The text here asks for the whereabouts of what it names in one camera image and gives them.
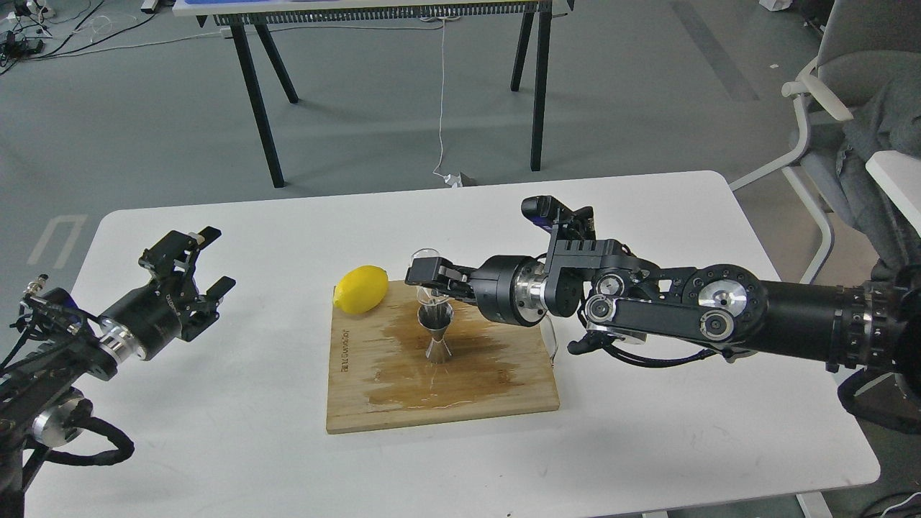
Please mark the steel double jigger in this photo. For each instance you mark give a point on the steel double jigger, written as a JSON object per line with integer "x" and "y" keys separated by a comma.
{"x": 436, "y": 319}

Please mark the yellow lemon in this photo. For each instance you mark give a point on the yellow lemon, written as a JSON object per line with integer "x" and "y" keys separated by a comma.
{"x": 361, "y": 289}

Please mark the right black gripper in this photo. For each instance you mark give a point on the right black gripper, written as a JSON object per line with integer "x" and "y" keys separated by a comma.
{"x": 506, "y": 288}

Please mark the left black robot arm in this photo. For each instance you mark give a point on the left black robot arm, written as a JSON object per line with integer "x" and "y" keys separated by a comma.
{"x": 45, "y": 419}

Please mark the wooden cutting board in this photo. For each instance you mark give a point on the wooden cutting board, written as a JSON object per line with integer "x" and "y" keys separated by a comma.
{"x": 379, "y": 377}

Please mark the black-legged background table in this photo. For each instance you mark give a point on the black-legged background table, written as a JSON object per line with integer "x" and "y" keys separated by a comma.
{"x": 337, "y": 72}

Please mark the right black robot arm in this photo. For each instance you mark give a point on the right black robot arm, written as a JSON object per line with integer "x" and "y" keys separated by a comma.
{"x": 657, "y": 317}

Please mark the person in grey jacket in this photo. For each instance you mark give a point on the person in grey jacket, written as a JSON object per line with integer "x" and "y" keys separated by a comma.
{"x": 889, "y": 120}

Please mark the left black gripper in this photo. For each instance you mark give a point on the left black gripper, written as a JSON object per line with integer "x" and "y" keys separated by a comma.
{"x": 170, "y": 306}

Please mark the small clear glass cup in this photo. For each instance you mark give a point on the small clear glass cup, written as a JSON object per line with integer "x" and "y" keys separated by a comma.
{"x": 421, "y": 273}

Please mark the white office chair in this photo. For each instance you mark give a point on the white office chair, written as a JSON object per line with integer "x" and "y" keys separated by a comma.
{"x": 858, "y": 97}

